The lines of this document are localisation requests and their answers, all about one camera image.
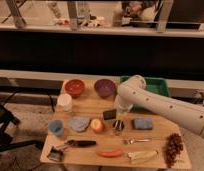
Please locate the dark red grapes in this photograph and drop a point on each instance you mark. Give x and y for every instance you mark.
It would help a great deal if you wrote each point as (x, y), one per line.
(173, 147)

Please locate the green plastic tray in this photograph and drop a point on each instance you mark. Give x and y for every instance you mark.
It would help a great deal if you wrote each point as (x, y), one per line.
(153, 85)

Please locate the grey blue cloth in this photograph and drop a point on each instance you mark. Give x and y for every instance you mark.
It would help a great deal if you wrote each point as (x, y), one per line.
(78, 123)

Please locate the silver fork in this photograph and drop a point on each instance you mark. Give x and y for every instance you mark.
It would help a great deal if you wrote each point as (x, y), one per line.
(131, 141)

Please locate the orange carrot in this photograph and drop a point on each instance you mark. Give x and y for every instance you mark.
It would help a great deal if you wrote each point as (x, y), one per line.
(111, 154)

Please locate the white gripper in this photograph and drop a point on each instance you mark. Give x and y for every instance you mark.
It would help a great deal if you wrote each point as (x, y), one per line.
(122, 106)

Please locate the purple bowl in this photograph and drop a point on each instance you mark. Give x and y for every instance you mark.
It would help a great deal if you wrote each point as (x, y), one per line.
(105, 87)

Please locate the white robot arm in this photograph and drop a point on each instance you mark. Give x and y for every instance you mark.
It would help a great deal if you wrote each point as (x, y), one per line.
(186, 115)

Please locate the blue cup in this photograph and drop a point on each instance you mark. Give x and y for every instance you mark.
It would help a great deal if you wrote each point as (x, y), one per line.
(56, 127)

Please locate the white cup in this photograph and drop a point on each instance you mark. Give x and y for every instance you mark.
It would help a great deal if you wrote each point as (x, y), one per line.
(65, 102)

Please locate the red bowl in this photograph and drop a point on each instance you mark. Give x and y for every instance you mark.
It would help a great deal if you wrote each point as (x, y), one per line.
(75, 87)

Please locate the peach apple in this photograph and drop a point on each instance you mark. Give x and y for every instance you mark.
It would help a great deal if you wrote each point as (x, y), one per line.
(97, 126)

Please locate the blue sponge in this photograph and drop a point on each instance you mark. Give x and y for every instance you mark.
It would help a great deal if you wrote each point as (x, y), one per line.
(142, 124)

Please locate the yellow banana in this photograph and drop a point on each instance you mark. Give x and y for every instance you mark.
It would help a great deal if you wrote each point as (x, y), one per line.
(139, 157)

